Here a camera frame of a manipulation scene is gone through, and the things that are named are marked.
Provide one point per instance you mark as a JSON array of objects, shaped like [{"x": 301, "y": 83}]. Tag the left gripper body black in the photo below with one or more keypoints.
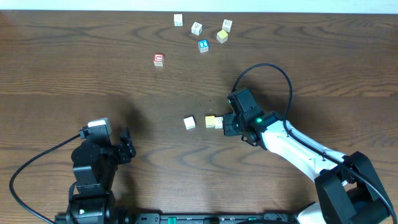
[{"x": 123, "y": 149}]

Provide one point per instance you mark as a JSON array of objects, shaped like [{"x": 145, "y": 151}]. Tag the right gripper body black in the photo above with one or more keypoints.
[{"x": 234, "y": 126}]

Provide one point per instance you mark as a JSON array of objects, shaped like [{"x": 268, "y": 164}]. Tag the white block with pattern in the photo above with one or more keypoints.
[{"x": 219, "y": 122}]

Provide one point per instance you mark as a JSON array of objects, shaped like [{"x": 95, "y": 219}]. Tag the yellow block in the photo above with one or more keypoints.
[{"x": 210, "y": 121}]

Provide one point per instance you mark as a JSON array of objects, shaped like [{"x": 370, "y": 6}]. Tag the plain white block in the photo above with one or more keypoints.
[{"x": 189, "y": 122}]

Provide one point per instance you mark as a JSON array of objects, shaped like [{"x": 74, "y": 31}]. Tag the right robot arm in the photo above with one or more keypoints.
[{"x": 348, "y": 187}]

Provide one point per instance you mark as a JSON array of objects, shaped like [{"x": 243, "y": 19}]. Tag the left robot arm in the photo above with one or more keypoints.
[{"x": 95, "y": 163}]

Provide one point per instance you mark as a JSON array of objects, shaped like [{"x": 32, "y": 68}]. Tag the blue letter block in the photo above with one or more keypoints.
[{"x": 203, "y": 46}]

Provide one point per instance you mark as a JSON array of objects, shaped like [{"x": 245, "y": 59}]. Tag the yellow-top block near centre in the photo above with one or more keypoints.
[{"x": 222, "y": 36}]

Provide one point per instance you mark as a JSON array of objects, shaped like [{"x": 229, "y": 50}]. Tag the red letter block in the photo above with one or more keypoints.
[{"x": 158, "y": 60}]

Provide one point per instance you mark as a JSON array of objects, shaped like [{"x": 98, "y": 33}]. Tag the white patterned block top right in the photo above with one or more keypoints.
[{"x": 227, "y": 25}]

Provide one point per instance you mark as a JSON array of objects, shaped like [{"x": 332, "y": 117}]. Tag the white block tilted top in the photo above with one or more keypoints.
[{"x": 196, "y": 28}]

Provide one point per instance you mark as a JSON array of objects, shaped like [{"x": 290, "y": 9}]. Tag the white block top left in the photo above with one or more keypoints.
[{"x": 178, "y": 20}]

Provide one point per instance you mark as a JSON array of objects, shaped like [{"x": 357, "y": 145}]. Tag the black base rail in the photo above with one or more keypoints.
[{"x": 156, "y": 218}]

